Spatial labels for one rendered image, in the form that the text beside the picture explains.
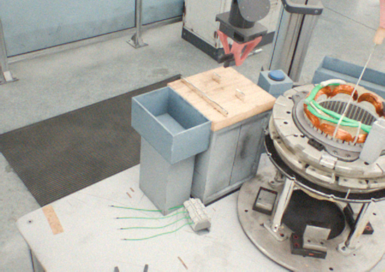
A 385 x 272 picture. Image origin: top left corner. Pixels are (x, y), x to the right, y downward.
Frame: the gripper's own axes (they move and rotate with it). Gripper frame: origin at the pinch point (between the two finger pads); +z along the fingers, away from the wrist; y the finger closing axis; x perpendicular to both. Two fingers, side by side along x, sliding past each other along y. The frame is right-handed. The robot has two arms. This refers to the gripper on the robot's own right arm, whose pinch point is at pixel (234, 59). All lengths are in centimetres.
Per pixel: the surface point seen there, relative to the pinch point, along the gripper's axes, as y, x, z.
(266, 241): 24.5, -3.4, 37.1
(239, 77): -6.3, 10.0, 12.3
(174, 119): -8.4, -9.0, 19.8
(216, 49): -152, 142, 120
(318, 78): 2.5, 32.2, 14.8
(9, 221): -83, -37, 121
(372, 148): 33.8, 7.3, 3.9
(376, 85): 12, 47, 17
